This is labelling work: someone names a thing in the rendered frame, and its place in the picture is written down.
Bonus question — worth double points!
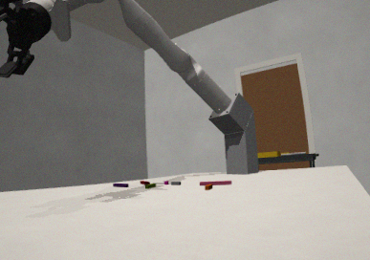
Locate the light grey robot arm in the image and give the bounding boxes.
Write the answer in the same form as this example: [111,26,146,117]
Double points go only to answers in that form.
[27,0,231,114]

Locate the lime green rod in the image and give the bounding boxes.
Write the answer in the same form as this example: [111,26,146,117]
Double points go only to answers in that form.
[145,184,156,189]

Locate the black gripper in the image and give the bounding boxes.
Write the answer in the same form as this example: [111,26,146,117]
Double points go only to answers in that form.
[0,0,52,77]

